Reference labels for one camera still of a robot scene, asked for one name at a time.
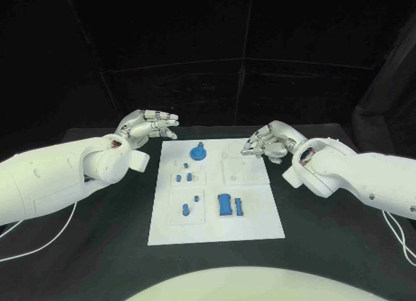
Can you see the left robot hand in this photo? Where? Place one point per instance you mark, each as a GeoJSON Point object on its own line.
{"type": "Point", "coordinates": [141, 128]}

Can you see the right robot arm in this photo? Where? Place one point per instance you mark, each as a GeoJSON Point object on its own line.
{"type": "Point", "coordinates": [364, 178]}

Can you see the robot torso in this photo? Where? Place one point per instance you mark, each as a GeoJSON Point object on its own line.
{"type": "Point", "coordinates": [262, 284]}

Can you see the long thin blue cylinder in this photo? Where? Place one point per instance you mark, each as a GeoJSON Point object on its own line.
{"type": "Point", "coordinates": [239, 206]}

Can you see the blue gear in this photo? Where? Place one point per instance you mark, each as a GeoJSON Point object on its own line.
{"type": "Point", "coordinates": [198, 153]}

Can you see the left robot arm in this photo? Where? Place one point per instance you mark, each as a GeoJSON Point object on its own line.
{"type": "Point", "coordinates": [43, 181]}

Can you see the white task board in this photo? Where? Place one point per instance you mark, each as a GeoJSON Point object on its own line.
{"type": "Point", "coordinates": [214, 192]}

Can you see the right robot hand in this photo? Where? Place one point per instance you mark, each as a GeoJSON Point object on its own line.
{"type": "Point", "coordinates": [276, 141]}

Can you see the large blue cylinder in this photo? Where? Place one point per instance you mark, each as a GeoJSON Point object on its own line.
{"type": "Point", "coordinates": [224, 204]}

